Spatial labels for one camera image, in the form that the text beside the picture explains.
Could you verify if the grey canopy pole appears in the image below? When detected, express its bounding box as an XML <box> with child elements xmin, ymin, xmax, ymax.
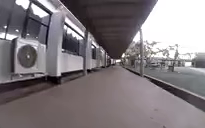
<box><xmin>138</xmin><ymin>27</ymin><xmax>146</xmax><ymax>78</ymax></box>

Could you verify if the white building with dark windows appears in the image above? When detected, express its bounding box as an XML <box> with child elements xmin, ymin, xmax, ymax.
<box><xmin>0</xmin><ymin>0</ymin><xmax>123</xmax><ymax>86</ymax></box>

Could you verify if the brownish concrete walkway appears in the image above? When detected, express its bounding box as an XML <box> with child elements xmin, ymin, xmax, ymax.
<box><xmin>0</xmin><ymin>65</ymin><xmax>205</xmax><ymax>128</ymax></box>

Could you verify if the concrete kerb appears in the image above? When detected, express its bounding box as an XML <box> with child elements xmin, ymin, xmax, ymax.
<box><xmin>122</xmin><ymin>65</ymin><xmax>205</xmax><ymax>118</ymax></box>

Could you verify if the row of trees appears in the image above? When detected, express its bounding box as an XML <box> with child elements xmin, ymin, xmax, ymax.
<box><xmin>124</xmin><ymin>40</ymin><xmax>194</xmax><ymax>73</ymax></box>

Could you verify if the dark canopy roof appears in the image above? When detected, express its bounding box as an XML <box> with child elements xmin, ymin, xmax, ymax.
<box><xmin>59</xmin><ymin>0</ymin><xmax>159</xmax><ymax>60</ymax></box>

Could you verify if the grey paved yard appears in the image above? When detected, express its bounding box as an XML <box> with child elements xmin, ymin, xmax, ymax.
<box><xmin>124</xmin><ymin>65</ymin><xmax>205</xmax><ymax>102</ymax></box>

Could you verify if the white air conditioner unit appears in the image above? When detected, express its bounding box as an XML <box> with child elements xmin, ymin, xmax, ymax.
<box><xmin>11</xmin><ymin>37</ymin><xmax>48</xmax><ymax>76</ymax></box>

